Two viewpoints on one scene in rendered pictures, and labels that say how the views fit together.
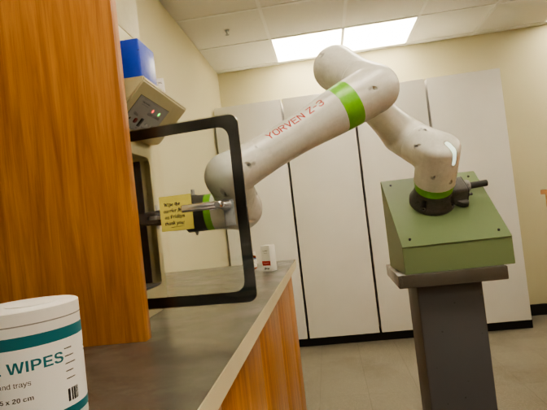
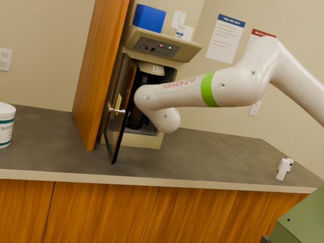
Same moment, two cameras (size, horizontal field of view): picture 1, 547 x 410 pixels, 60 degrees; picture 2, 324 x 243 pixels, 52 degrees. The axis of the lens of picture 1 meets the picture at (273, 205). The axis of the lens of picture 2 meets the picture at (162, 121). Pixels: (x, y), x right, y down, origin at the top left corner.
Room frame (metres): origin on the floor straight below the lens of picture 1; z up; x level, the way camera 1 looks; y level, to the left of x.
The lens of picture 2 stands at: (0.45, -0.99, 1.56)
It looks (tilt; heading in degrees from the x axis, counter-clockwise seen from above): 16 degrees down; 56
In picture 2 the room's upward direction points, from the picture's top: 17 degrees clockwise
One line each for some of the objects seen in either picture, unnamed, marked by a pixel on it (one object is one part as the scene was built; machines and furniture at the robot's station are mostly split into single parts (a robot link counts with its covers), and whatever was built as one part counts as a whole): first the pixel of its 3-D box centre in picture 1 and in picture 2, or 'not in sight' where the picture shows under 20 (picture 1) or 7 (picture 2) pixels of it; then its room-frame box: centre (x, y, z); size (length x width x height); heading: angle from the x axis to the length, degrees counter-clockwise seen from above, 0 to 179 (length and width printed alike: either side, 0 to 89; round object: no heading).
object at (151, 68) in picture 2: not in sight; (149, 64); (1.25, 0.45, 1.34); 0.18 x 0.18 x 0.05
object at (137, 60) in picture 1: (128, 67); (148, 18); (1.11, 0.31, 1.55); 0.10 x 0.10 x 0.09; 84
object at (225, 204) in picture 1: (206, 206); (114, 107); (0.98, 0.14, 1.20); 0.10 x 0.05 x 0.03; 76
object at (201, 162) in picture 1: (180, 215); (119, 105); (1.03, 0.20, 1.19); 0.30 x 0.01 x 0.40; 76
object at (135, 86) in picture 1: (148, 115); (164, 46); (1.21, 0.29, 1.46); 0.32 x 0.11 x 0.10; 174
